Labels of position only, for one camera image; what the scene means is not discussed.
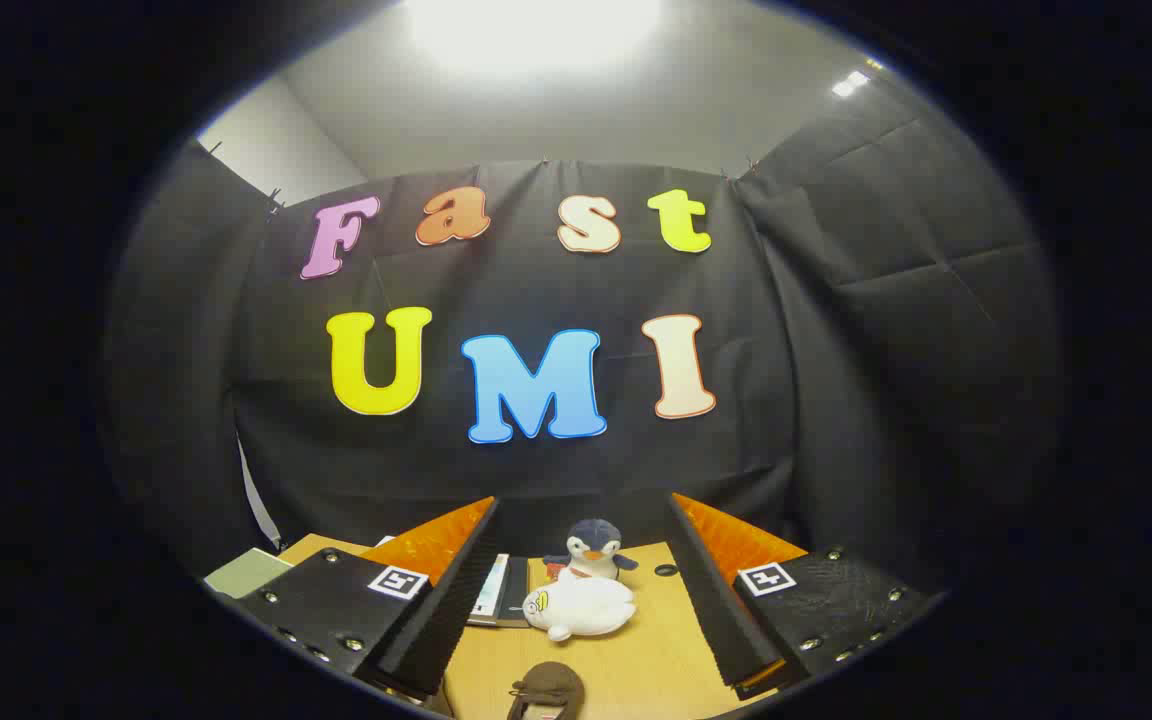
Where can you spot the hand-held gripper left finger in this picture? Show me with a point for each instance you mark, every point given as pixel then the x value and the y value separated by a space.
pixel 451 620

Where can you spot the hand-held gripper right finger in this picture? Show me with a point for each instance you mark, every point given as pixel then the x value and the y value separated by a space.
pixel 726 620

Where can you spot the beige fabric storage box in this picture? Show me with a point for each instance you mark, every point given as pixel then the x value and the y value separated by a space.
pixel 246 572

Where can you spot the teal cover book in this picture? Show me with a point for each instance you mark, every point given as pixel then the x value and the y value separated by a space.
pixel 492 590

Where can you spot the white plush toy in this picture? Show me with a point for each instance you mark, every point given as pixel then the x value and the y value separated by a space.
pixel 581 605

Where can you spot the penguin plush toy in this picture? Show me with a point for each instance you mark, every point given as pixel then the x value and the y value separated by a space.
pixel 593 540

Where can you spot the small ceiling light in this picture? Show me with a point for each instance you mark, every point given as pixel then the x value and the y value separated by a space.
pixel 851 82

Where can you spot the large ceiling light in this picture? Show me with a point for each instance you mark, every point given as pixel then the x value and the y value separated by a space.
pixel 536 30

